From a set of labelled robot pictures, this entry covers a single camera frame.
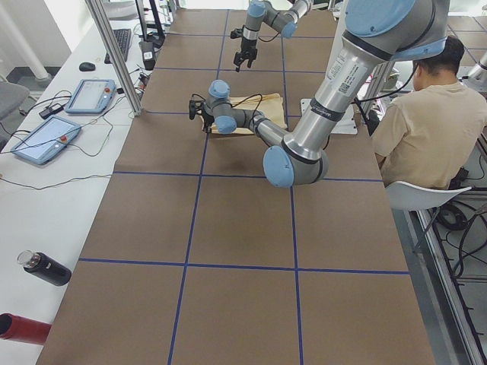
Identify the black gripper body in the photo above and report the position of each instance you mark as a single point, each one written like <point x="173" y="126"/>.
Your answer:
<point x="248" y="46"/>
<point x="208" y="118"/>

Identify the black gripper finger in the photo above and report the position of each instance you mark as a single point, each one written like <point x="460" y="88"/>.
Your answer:
<point x="238" y="61"/>
<point x="206" y="128"/>
<point x="250" y="59"/>

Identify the cream long-sleeve graphic shirt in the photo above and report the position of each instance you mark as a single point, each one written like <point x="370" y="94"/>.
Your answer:
<point x="271" y="105"/>

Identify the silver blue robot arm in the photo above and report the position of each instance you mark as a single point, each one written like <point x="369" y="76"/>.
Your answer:
<point x="375" y="32"/>
<point x="284" y="23"/>

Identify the far blue teach pendant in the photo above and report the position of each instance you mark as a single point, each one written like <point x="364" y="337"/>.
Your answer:
<point x="91" y="97"/>

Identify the blue teach pendant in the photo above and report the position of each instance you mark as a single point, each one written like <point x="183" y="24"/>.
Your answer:
<point x="91" y="97"/>
<point x="47" y="140"/>

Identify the black keyboard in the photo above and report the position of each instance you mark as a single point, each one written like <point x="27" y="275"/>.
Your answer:
<point x="123" y="38"/>

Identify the black computer mouse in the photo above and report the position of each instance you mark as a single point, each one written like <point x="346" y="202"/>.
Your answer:
<point x="87" y="66"/>

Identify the small black adapter box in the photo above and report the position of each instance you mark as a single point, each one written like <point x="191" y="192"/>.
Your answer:
<point x="51" y="111"/>

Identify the near blue teach pendant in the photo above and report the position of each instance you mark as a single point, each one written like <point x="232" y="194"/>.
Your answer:
<point x="47" y="140"/>

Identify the seated person beige shirt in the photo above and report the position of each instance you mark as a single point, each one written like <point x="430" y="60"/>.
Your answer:
<point x="426" y="136"/>

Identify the white plastic chair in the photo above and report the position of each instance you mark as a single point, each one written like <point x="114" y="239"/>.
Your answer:
<point x="408" y="197"/>

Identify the black bottle clear cap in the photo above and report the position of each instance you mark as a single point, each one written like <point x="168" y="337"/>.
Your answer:
<point x="44" y="267"/>

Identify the red cylinder bottle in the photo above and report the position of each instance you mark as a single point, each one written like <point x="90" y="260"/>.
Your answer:
<point x="21" y="329"/>

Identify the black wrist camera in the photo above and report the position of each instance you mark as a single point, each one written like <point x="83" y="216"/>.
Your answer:
<point x="195" y="108"/>
<point x="236" y="33"/>

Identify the aluminium frame post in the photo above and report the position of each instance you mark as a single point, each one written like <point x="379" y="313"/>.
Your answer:
<point x="102" y="22"/>

